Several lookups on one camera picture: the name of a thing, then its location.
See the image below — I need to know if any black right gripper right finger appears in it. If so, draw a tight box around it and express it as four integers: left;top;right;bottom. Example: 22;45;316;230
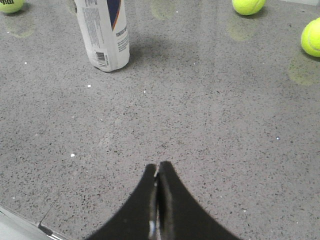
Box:
157;161;238;240

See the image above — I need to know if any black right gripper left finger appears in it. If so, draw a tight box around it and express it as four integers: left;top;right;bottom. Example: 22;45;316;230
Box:
87;164;158;240

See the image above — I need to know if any white tennis ball can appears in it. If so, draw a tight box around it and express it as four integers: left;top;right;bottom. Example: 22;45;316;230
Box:
75;0;130;72

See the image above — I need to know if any far right tennis ball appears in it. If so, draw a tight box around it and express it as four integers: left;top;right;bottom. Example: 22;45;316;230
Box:
232;0;266;16

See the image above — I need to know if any Wilson 3 tennis ball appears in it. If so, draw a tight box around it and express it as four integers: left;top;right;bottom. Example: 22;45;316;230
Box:
300;18;320;58

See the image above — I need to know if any Wilson tennis ball behind can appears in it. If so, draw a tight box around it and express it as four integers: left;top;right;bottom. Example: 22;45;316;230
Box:
0;0;25;14

